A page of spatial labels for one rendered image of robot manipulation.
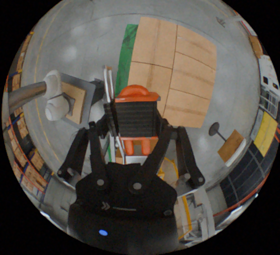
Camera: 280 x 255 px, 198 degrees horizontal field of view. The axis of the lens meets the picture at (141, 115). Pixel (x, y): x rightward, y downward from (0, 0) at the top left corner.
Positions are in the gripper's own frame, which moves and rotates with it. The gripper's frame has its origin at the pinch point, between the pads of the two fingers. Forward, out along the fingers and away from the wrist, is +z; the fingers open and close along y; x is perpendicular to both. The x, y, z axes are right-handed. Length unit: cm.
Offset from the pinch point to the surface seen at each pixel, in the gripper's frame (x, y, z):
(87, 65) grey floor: 37, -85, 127
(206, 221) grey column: -130, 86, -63
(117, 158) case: -51, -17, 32
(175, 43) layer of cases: 47, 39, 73
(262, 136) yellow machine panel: -145, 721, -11
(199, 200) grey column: -132, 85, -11
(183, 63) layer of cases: 25, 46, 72
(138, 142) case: -51, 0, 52
